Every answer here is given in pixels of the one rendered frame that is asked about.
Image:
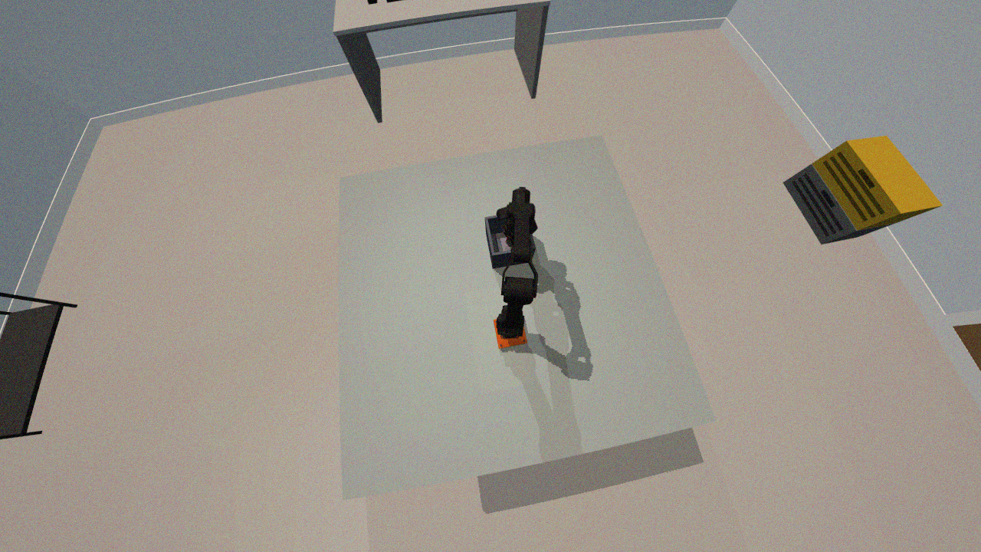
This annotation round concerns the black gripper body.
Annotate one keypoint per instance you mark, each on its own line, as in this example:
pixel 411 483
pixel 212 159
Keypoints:
pixel 502 214

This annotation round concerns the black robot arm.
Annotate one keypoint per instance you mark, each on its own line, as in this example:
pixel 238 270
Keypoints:
pixel 518 292

